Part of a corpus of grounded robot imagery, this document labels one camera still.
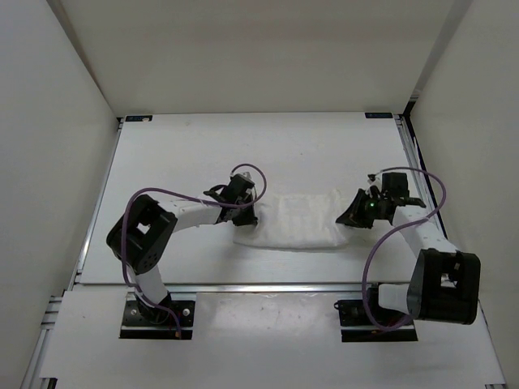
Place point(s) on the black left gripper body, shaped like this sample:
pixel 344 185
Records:
pixel 236 204

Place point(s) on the blue left corner label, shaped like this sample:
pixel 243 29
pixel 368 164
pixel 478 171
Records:
pixel 138 118

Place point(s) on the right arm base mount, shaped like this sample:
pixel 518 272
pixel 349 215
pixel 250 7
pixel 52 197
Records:
pixel 357 328

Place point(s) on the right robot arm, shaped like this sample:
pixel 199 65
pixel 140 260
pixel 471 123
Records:
pixel 445 281

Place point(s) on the aluminium front table rail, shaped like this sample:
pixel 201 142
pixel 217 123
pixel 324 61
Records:
pixel 265 288

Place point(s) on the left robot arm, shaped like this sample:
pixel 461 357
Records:
pixel 153 215

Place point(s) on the white pleated skirt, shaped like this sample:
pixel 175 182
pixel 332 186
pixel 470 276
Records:
pixel 296 222

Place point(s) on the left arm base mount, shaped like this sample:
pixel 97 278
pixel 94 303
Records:
pixel 141 322

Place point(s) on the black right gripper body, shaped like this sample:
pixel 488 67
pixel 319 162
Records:
pixel 374 209

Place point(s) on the blue corner label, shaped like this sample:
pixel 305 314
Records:
pixel 378 115
pixel 138 118

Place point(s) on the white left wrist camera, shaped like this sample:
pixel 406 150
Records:
pixel 246 176

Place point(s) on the blue right corner label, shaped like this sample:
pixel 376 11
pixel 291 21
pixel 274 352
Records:
pixel 378 115

